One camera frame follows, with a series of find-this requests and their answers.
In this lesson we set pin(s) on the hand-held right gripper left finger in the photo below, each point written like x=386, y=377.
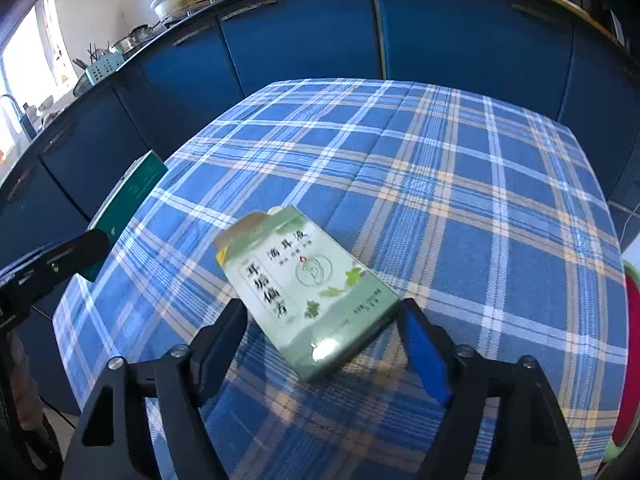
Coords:
x=225, y=330

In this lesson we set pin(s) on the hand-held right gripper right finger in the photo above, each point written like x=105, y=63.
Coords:
x=421, y=355

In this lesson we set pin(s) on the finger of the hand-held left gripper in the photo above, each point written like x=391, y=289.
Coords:
x=75, y=255

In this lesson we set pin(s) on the green white medicine box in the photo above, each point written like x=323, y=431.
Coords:
x=300, y=300

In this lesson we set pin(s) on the dark green box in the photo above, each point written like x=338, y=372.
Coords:
x=132, y=195

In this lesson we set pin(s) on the red basin with green rim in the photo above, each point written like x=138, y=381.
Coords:
x=631, y=360

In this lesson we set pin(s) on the person's left hand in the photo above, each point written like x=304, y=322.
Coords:
x=25, y=380

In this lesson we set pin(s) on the steel faucet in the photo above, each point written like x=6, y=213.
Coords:
x=14, y=110

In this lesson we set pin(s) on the blue plaid tablecloth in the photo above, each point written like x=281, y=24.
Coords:
x=450, y=185

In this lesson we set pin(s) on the teal dish rack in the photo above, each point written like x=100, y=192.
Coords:
x=102, y=67

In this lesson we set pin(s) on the kitchen window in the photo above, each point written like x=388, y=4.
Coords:
x=30, y=60

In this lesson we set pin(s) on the steel cooking pot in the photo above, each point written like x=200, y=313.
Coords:
x=132, y=37

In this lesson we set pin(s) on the blue kitchen cabinets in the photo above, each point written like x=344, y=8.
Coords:
x=300, y=35

